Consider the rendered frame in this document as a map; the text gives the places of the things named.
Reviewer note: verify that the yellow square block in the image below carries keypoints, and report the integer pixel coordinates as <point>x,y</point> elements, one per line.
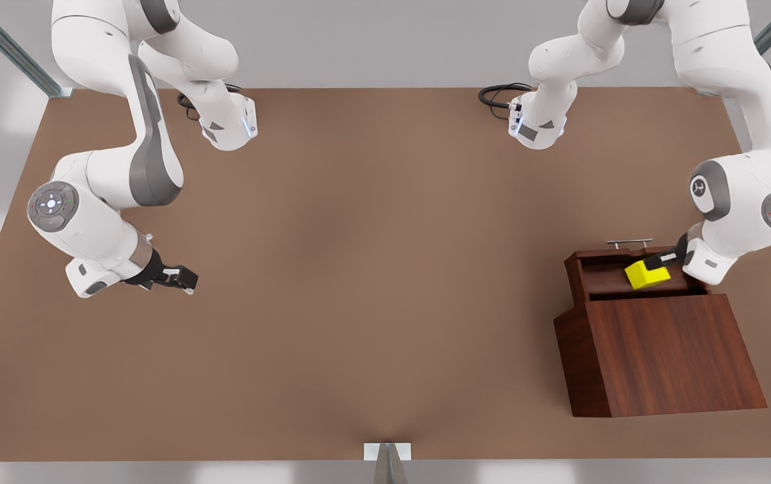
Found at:
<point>644,275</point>

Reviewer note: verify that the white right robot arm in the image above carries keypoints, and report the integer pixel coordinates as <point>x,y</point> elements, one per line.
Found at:
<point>89,202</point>

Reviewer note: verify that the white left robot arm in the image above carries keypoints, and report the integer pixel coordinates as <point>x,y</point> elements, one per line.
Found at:
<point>728,101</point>

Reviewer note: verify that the dark wood cabinet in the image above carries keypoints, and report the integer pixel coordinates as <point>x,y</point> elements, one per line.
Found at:
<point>674,356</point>

